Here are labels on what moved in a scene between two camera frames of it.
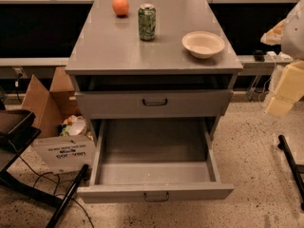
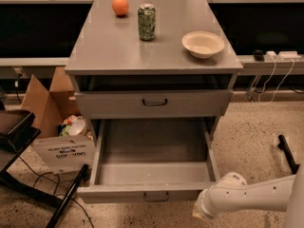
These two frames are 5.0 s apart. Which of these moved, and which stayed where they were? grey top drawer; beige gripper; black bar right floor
Moved: beige gripper
Stayed: black bar right floor; grey top drawer
